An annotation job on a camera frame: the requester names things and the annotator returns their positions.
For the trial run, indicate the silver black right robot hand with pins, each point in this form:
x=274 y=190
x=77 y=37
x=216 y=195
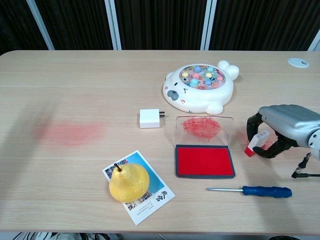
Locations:
x=290 y=122

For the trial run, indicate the red and white stamp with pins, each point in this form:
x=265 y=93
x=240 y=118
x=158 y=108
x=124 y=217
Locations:
x=258 y=140

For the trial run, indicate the white seal fishing toy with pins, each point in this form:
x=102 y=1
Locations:
x=197 y=97

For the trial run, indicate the white round table grommet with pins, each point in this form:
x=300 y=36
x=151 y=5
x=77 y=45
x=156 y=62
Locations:
x=296 y=62

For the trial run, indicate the red ink pad clear lid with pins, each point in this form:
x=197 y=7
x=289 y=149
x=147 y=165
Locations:
x=203 y=161

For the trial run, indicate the white USB charger plug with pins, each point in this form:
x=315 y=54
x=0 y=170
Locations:
x=149 y=118

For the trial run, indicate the blue photo postcard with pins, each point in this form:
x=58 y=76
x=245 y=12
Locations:
x=145 y=212

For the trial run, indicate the yellow pear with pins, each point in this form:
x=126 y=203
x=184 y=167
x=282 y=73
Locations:
x=130 y=183

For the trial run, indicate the white partition frame post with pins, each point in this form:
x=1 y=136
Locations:
x=315 y=45
x=113 y=25
x=40 y=25
x=208 y=25

